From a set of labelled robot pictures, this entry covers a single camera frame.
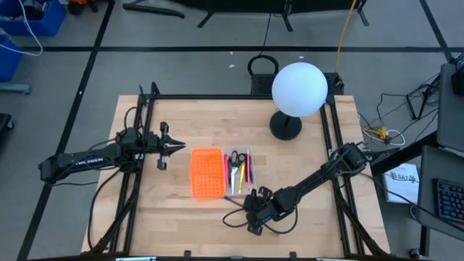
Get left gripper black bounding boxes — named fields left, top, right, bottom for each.
left=143, top=121, right=187, bottom=171

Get yellow cable connector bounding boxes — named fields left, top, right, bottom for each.
left=363, top=126, right=389, bottom=141

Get black looped cable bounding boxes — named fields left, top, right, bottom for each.
left=247, top=12, right=280, bottom=77

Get black keyboard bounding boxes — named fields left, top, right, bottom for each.
left=432, top=177, right=464, bottom=224

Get black power supply box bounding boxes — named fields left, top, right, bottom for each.
left=324, top=72, right=345, bottom=96

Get black-handled scissors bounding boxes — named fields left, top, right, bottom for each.
left=228, top=149, right=247, bottom=196

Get blue storage bin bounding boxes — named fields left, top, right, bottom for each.
left=0, top=34, right=23, bottom=83
left=0, top=0, right=68, bottom=37

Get clear plastic supply box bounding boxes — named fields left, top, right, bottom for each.
left=221, top=146, right=257, bottom=197

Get white globe lamp black stand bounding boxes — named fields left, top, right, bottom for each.
left=269, top=62, right=329, bottom=141

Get pink marker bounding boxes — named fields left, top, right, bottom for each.
left=223, top=153, right=231, bottom=188

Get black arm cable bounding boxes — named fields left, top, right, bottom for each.
left=86, top=168, right=123, bottom=252

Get grey side table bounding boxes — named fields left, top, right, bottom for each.
left=436, top=63, right=464, bottom=153

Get grey desk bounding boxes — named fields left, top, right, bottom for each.
left=416, top=144, right=464, bottom=233

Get black aluminium table frame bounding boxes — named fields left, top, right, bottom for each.
left=86, top=81, right=391, bottom=257

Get brown pencil blue eraser cap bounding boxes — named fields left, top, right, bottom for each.
left=223, top=196, right=247, bottom=208

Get yellow cable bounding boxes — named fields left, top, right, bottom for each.
left=335, top=0, right=359, bottom=73

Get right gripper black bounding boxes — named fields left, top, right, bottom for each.
left=244, top=186, right=282, bottom=236

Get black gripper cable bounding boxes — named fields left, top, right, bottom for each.
left=221, top=204, right=299, bottom=236

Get orange plastic box lid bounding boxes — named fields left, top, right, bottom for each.
left=190, top=147, right=226, bottom=199

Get black partition foot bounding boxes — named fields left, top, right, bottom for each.
left=122, top=2, right=186, bottom=20

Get white cable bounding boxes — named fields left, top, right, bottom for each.
left=0, top=0, right=44, bottom=57

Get yellow pen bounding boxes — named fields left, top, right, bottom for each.
left=237, top=169, right=247, bottom=195

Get black vented electronics box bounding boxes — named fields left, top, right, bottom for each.
left=249, top=72, right=277, bottom=96

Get white printed booklet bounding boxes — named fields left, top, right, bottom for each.
left=383, top=162, right=421, bottom=204

